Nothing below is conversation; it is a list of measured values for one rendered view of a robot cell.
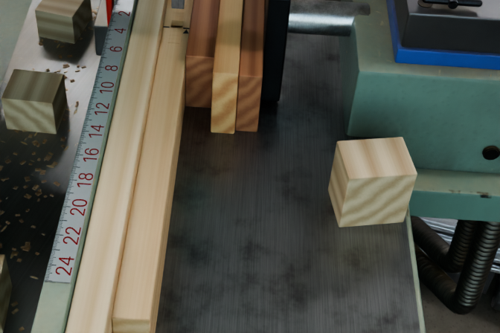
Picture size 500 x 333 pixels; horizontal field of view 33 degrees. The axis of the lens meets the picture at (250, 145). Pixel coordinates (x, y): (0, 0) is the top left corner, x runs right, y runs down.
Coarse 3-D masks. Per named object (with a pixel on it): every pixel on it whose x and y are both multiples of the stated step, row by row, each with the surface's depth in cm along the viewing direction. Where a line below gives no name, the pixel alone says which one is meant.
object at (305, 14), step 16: (272, 0) 55; (288, 0) 55; (304, 0) 61; (320, 0) 61; (272, 16) 56; (288, 16) 56; (304, 16) 60; (320, 16) 60; (336, 16) 60; (352, 16) 60; (272, 32) 57; (288, 32) 61; (304, 32) 61; (320, 32) 61; (336, 32) 61; (272, 48) 58; (272, 64) 59; (272, 80) 60; (272, 96) 61
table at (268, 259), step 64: (320, 64) 65; (192, 128) 60; (320, 128) 60; (192, 192) 55; (256, 192) 56; (320, 192) 56; (448, 192) 61; (192, 256) 52; (256, 256) 52; (320, 256) 52; (384, 256) 52; (192, 320) 48; (256, 320) 49; (320, 320) 49; (384, 320) 49
